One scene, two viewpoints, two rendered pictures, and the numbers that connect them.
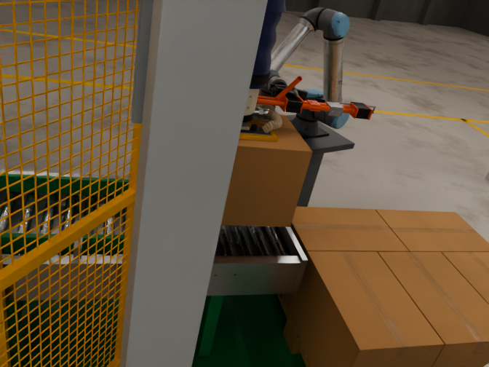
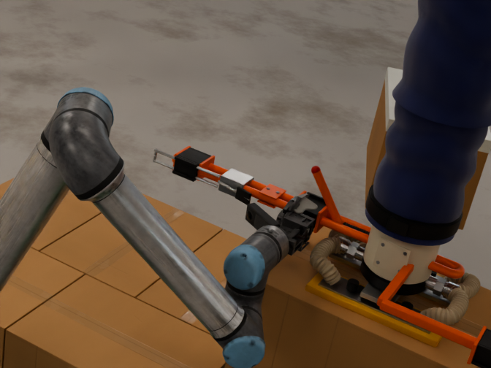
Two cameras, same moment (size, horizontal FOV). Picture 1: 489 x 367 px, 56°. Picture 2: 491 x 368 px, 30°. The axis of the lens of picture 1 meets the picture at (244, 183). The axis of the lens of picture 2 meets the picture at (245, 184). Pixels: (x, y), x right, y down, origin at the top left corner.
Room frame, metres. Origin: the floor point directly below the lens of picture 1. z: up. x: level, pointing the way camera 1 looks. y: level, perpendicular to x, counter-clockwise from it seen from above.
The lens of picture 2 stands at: (3.60, 1.14, 2.31)
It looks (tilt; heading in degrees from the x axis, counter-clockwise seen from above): 27 degrees down; 223
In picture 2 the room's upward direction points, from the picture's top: 11 degrees clockwise
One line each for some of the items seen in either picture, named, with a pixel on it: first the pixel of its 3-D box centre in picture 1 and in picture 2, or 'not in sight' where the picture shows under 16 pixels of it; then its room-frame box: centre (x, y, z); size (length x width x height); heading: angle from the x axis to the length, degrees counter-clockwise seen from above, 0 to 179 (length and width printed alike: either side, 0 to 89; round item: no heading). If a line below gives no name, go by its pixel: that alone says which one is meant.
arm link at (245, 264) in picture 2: (272, 81); (251, 261); (2.28, -0.02, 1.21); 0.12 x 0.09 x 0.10; 20
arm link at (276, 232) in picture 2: (277, 85); (269, 244); (2.20, -0.05, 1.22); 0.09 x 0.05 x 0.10; 110
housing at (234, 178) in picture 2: (333, 108); (236, 183); (2.06, -0.33, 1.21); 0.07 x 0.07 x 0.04; 20
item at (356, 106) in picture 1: (359, 111); (193, 163); (2.10, -0.45, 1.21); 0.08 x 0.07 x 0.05; 110
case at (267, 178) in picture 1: (228, 164); (365, 350); (1.90, 0.09, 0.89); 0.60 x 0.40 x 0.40; 109
